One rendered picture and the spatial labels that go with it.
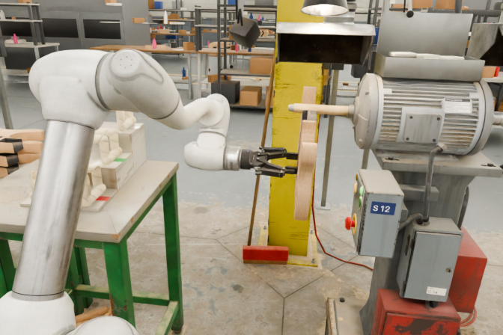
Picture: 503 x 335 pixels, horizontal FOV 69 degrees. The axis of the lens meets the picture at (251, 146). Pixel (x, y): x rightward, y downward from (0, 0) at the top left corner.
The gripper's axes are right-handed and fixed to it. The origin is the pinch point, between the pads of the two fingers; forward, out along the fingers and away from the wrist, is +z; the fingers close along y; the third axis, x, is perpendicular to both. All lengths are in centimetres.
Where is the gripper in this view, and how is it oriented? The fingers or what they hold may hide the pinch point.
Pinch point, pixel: (296, 163)
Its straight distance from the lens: 134.0
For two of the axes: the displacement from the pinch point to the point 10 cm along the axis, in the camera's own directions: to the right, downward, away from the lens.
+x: -0.1, -7.7, -6.3
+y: -1.3, 6.3, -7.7
